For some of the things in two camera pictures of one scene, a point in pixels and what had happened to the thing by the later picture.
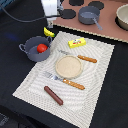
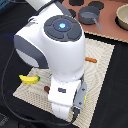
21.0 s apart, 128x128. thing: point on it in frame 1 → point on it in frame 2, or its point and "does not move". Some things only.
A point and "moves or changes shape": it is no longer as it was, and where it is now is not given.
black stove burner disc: [97, 4] does not move
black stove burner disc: [76, 2] does not move
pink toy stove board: [92, 16] does not move
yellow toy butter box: [77, 42] moves or changes shape
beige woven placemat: [70, 81] does not move
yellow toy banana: [48, 33] moves or changes shape
